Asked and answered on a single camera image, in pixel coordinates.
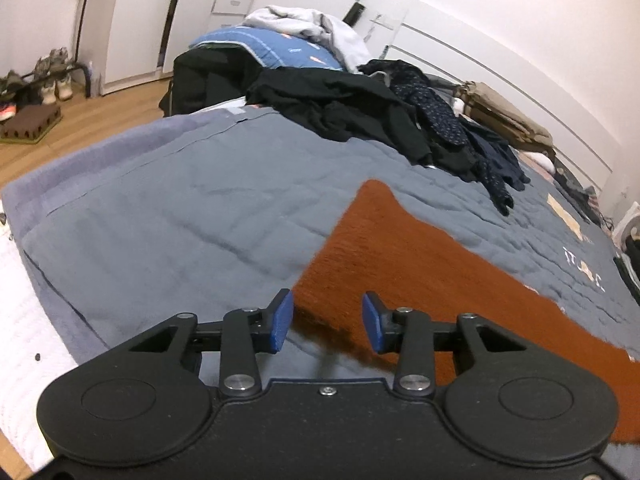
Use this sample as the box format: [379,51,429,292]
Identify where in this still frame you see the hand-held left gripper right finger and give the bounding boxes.
[361,290,528,396]

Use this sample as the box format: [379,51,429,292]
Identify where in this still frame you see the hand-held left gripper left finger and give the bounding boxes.
[115,289,294,395]

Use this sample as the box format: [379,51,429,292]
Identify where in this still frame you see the rust brown sweater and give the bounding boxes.
[292,179,640,446]

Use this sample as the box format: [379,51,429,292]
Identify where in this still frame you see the crumpled dark clothes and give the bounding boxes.
[552,165,606,221]

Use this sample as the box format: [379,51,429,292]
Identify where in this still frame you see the grey quilted bed cover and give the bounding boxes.
[2,105,640,381]

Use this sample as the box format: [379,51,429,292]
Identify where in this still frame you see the plain navy garment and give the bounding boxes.
[465,120,532,191]

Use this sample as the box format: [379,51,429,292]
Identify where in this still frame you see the black garment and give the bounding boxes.
[159,47,436,166]

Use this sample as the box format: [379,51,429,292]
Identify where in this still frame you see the navy dotted garment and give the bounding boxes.
[357,59,516,217]

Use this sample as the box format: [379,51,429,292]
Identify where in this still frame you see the folded beige blanket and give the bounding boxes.
[452,80,556,161]

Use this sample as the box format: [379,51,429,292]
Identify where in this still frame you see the blue pillow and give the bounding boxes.
[189,27,346,72]

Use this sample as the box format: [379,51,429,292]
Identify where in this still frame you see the white fan appliance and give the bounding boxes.
[612,200,640,261]

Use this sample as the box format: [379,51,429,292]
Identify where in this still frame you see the white headboard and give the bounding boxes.
[385,0,628,196]

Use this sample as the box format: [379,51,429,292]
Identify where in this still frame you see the white hoodie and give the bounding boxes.
[243,5,372,73]

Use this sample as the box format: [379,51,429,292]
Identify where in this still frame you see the white drawer cabinet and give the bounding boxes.
[210,0,258,31]

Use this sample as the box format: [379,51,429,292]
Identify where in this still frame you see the beige high-top shoe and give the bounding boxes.
[52,47,75,101]
[35,55,58,106]

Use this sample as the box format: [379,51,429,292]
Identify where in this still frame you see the white wardrobe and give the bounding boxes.
[100,0,191,96]

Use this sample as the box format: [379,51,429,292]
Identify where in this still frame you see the shoe rack with shoes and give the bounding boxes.
[0,47,98,111]

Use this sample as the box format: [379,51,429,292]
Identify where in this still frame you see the black coat rack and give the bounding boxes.
[74,0,108,98]

